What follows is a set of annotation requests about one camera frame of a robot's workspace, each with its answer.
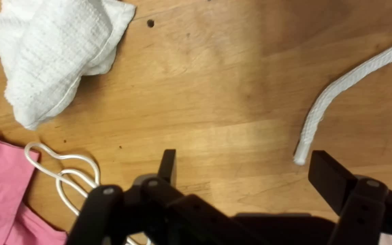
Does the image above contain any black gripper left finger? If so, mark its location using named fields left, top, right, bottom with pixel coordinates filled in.
left=65, top=148, right=252, bottom=245

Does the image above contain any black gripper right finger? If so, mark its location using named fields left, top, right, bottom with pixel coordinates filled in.
left=308, top=148, right=392, bottom=245

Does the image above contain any white terry towel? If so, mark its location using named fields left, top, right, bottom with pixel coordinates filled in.
left=0, top=0, right=138, bottom=132

